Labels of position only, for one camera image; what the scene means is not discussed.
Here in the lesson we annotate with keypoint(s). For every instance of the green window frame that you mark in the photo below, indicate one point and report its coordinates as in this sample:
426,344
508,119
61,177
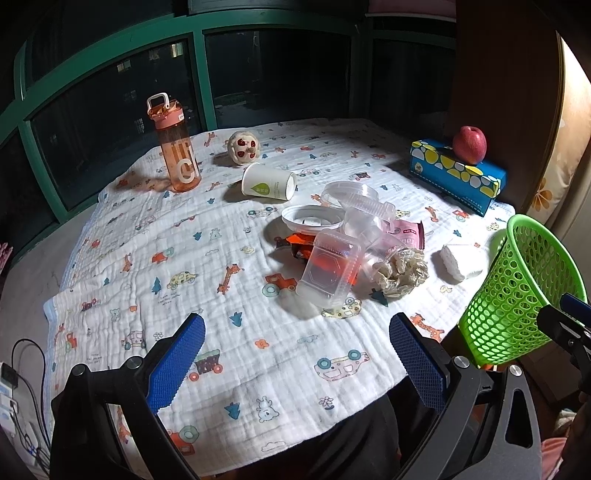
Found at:
73,97

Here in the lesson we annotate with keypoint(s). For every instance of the cartoon print white blanket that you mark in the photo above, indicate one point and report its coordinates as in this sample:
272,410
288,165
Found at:
274,370

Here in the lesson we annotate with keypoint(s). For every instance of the orange snack wrapper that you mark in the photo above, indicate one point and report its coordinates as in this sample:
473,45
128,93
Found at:
300,244

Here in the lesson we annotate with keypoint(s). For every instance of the paper ball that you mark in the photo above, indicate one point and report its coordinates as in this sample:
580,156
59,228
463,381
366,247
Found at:
404,270

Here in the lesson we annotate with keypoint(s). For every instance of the blue yellow tissue box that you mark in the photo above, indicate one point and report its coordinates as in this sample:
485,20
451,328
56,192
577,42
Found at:
474,186

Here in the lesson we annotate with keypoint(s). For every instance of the pink transparent water bottle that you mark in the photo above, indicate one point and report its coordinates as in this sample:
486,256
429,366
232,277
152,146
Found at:
169,121

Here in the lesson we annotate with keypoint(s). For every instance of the pink snack wrapper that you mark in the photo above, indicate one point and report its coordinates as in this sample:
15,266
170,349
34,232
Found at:
411,234

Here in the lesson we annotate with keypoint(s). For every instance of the red apple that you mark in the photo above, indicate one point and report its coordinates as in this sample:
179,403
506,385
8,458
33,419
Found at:
470,145

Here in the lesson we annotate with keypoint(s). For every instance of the floral beige pillow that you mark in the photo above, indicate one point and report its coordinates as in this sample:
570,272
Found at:
571,139

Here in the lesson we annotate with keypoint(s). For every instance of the clear rectangular plastic box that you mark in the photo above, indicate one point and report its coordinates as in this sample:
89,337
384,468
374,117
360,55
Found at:
331,269

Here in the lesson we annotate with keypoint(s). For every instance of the white plastic lid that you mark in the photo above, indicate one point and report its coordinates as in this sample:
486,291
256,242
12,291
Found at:
311,219

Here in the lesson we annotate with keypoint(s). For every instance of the white paper cup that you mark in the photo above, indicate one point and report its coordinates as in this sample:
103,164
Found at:
262,181

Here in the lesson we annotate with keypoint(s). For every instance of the white tissue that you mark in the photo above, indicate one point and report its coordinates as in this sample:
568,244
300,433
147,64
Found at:
454,261

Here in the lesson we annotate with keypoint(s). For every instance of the clear round plastic container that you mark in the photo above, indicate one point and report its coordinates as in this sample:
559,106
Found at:
366,217

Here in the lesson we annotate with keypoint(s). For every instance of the green plastic mesh basket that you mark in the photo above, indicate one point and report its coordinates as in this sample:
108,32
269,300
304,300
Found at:
532,269

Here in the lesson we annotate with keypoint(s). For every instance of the white red plush toy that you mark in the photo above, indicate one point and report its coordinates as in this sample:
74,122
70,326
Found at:
243,147

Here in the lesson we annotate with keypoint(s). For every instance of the pink decorative object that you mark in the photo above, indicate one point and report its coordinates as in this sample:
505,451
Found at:
5,252

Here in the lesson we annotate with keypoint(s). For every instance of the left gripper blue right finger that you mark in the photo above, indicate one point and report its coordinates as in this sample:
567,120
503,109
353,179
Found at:
422,365

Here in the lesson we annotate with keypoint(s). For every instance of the white power strip with cables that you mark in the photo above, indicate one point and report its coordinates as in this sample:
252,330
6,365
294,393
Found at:
22,412

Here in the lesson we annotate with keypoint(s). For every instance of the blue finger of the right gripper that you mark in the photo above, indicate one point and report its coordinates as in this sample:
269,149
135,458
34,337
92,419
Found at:
574,307

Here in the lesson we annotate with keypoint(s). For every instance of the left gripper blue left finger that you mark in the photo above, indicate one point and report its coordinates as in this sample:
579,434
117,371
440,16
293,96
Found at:
176,354

